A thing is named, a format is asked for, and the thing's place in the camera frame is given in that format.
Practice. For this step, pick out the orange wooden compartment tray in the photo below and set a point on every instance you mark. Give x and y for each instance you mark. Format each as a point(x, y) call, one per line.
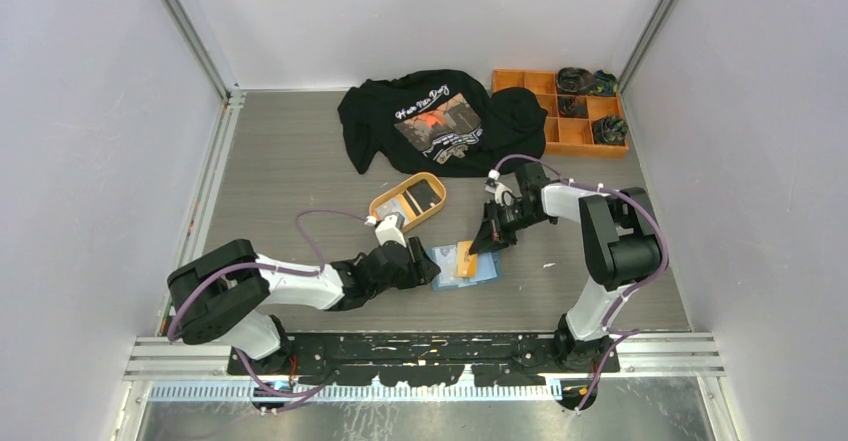
point(570, 119)

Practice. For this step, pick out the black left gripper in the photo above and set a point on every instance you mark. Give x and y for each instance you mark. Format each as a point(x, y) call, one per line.
point(422, 270)

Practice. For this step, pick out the dark rolled sock top left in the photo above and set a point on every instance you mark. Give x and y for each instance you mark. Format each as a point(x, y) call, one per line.
point(574, 81)

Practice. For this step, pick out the green rolled sock top right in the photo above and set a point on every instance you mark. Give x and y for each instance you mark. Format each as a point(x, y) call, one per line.
point(605, 84)

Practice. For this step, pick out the dark sock middle compartment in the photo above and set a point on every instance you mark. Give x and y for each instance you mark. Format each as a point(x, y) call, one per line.
point(571, 106)

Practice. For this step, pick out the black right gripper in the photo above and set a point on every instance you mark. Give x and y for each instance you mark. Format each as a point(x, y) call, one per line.
point(489, 236)

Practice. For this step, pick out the blue leather card holder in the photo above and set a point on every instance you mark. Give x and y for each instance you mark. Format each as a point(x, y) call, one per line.
point(488, 269)

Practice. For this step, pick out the green patterned sock lower right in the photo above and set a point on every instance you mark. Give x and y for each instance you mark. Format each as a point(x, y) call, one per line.
point(610, 130)

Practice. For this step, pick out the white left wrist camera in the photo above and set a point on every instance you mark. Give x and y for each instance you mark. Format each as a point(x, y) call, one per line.
point(389, 230)

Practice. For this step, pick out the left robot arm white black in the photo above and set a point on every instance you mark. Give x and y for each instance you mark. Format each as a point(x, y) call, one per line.
point(217, 297)

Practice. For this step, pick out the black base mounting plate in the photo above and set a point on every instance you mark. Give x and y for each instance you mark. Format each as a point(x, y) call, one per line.
point(500, 359)

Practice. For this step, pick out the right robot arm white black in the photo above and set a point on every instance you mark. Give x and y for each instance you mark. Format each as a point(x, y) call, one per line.
point(622, 247)

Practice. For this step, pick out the black printed t-shirt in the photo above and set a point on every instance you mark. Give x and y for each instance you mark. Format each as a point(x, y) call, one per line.
point(441, 121)

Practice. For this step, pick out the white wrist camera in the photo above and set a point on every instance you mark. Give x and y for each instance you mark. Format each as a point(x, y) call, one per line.
point(389, 230)
point(502, 195)

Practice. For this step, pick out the gold orange card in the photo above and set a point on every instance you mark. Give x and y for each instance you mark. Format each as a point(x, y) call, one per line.
point(466, 262)

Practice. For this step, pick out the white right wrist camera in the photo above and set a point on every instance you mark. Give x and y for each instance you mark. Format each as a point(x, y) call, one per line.
point(502, 195)

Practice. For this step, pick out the yellow oval tray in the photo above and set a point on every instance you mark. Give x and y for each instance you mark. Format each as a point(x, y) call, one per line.
point(401, 191)

